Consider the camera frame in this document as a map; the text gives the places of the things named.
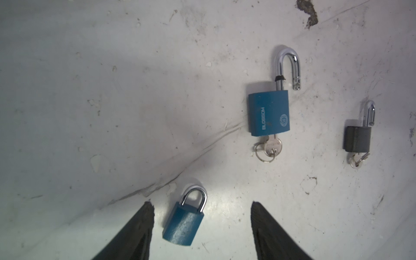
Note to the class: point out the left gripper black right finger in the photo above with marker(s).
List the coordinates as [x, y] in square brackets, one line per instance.
[271, 240]

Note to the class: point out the key with ring for large padlock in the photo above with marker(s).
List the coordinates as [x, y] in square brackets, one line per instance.
[267, 150]

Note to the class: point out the black padlock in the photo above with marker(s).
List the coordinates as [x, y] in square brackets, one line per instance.
[357, 139]

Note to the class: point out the small blue padlock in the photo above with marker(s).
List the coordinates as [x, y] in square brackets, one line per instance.
[185, 219]

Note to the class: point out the large blue padlock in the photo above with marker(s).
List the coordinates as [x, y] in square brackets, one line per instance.
[269, 111]

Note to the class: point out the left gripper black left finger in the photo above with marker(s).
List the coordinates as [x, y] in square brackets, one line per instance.
[132, 242]

